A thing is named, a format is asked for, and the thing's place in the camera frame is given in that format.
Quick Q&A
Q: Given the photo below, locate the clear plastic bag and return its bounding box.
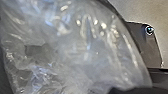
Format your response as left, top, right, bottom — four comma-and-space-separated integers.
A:
0, 0, 153, 94

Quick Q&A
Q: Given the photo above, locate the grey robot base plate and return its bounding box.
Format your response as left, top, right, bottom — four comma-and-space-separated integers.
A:
124, 20, 166, 69

